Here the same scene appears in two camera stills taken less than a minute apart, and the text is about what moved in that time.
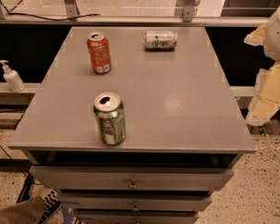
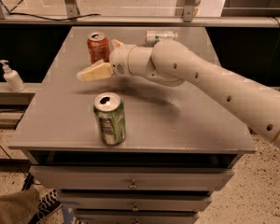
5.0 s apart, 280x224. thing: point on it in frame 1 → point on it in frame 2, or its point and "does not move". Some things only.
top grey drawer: (129, 177) does not move
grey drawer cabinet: (183, 136) does not move
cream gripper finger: (257, 36) → (114, 43)
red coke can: (99, 49) does not move
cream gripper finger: (272, 92) → (98, 70)
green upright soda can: (109, 111) does not move
